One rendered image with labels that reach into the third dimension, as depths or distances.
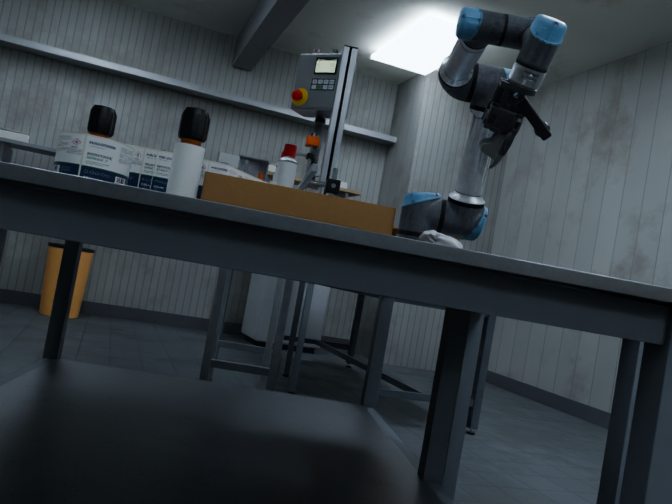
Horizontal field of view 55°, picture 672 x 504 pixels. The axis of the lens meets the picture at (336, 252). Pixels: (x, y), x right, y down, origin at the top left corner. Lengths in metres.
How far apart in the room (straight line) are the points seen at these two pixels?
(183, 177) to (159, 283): 4.81
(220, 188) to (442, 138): 5.98
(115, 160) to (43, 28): 5.13
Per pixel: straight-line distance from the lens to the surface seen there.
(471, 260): 0.88
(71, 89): 6.81
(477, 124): 2.02
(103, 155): 1.87
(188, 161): 1.91
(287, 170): 1.69
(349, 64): 2.15
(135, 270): 6.66
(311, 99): 2.15
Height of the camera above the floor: 0.76
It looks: 2 degrees up
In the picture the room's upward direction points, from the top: 10 degrees clockwise
